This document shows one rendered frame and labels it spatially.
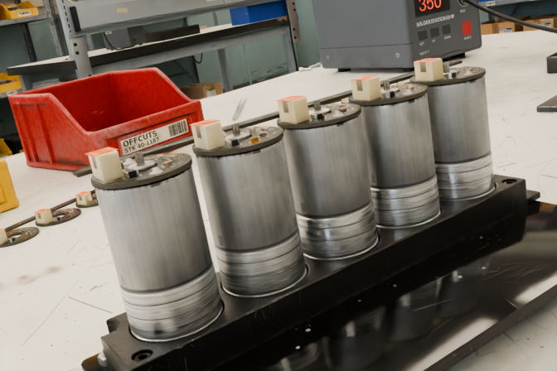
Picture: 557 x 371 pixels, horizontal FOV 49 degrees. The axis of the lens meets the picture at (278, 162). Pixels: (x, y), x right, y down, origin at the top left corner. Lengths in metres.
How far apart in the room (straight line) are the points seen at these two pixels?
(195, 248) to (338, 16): 0.58
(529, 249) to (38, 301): 0.18
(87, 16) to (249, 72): 3.53
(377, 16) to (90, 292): 0.49
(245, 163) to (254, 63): 5.99
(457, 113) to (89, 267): 0.17
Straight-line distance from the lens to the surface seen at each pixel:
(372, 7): 0.67
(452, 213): 0.21
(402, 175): 0.19
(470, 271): 0.19
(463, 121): 0.21
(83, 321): 0.23
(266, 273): 0.17
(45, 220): 0.36
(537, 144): 0.35
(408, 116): 0.19
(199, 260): 0.15
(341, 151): 0.17
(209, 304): 0.16
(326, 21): 0.73
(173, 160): 0.16
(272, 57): 6.31
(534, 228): 0.22
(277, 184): 0.16
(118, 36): 2.96
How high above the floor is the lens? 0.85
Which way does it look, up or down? 15 degrees down
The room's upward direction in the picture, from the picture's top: 10 degrees counter-clockwise
